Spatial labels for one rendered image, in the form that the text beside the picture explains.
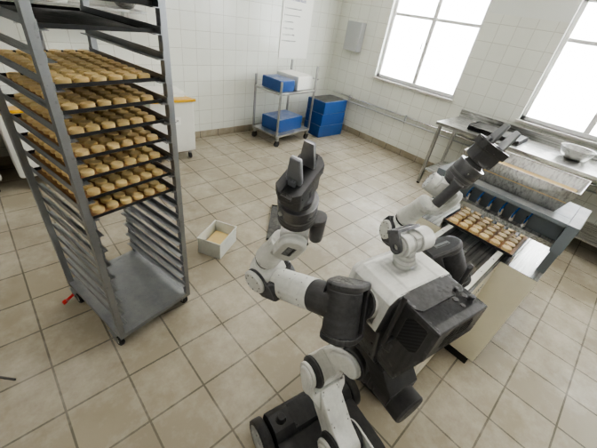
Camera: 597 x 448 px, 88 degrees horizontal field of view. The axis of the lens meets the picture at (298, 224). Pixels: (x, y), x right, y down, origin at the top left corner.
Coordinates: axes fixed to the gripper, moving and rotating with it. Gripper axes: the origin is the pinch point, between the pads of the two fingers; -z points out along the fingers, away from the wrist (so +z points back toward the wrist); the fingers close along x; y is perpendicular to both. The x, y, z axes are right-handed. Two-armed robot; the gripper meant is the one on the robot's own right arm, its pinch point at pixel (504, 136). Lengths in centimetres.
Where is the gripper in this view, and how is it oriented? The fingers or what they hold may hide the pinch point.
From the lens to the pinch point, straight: 112.1
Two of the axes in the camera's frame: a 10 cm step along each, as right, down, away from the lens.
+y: 0.1, -6.7, 7.4
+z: -5.1, 6.3, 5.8
